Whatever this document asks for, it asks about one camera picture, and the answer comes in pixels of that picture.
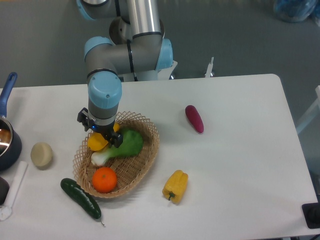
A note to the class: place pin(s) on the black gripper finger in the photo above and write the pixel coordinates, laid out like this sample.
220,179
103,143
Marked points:
82,117
115,139

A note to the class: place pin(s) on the yellow bell pepper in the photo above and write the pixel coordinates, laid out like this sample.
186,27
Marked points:
175,187

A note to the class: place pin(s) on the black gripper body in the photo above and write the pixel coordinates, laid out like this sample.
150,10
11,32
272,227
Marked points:
105,127

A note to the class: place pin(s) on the blue plastic bag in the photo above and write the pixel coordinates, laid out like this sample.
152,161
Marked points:
294,11

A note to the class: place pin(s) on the dark green cucumber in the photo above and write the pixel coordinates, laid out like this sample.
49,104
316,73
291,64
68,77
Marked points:
82,198

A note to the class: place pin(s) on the woven wicker basket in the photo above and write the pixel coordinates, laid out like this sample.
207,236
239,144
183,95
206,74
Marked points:
130,170

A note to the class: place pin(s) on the yellow mango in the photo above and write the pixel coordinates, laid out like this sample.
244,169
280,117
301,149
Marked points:
97,141

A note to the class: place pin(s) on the dark round object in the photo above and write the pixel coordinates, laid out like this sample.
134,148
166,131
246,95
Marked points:
4,189

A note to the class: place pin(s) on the white frame at right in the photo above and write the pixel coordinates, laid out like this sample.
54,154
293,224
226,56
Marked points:
309,114

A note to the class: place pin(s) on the orange fruit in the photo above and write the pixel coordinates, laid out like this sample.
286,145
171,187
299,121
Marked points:
104,180

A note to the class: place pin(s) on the beige round potato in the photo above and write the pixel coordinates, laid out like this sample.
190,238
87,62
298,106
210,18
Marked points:
41,154

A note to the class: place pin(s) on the white plastic strip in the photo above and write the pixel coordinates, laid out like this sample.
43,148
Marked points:
6,208

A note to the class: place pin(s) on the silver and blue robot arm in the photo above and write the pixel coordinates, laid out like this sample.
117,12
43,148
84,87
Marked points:
145,49

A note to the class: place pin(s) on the green bok choy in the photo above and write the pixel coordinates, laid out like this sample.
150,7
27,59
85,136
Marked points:
131,146

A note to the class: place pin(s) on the purple sweet potato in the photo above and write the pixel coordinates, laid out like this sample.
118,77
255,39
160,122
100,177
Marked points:
194,118

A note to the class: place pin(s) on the blue saucepan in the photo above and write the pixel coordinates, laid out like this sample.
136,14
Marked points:
10,141

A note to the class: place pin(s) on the black device at edge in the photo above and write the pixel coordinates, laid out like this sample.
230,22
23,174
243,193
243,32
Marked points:
311,212

